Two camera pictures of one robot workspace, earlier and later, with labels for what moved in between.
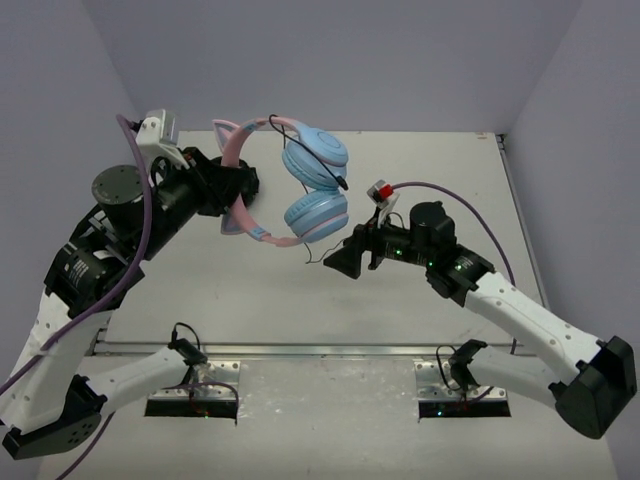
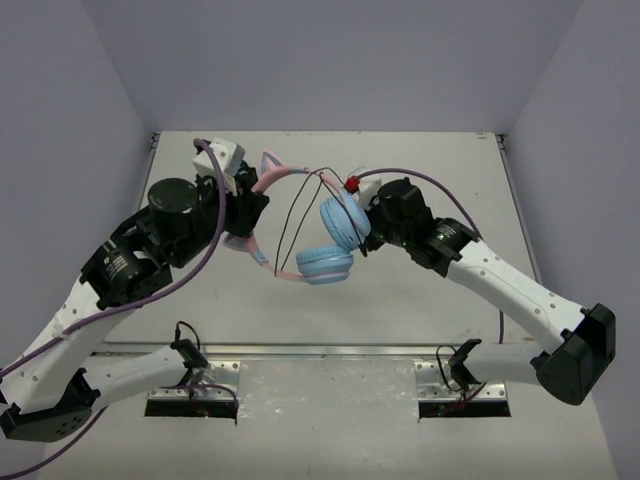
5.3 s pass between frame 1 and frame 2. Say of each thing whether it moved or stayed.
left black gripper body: moved
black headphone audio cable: moved
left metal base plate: stayed
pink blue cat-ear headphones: moved
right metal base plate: stayed
